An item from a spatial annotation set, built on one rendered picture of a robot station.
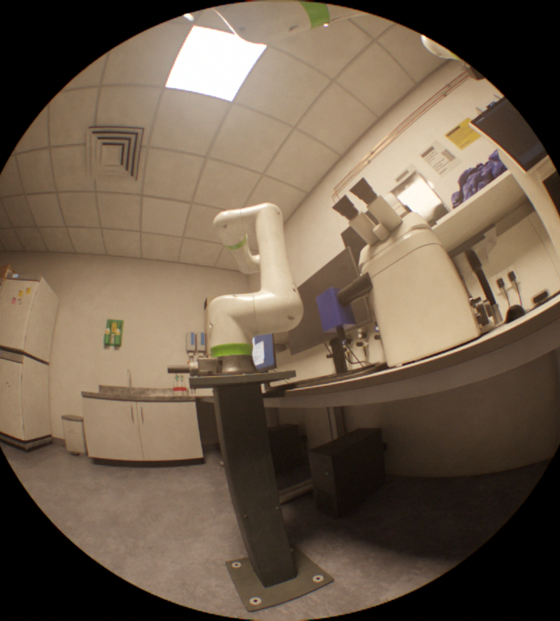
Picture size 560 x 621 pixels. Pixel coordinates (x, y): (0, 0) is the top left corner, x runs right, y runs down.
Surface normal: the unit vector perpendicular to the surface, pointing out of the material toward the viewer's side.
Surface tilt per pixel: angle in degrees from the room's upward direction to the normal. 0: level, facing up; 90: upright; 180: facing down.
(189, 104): 180
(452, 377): 90
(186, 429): 90
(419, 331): 90
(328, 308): 90
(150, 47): 180
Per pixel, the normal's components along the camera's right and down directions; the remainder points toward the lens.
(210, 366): 0.38, -0.53
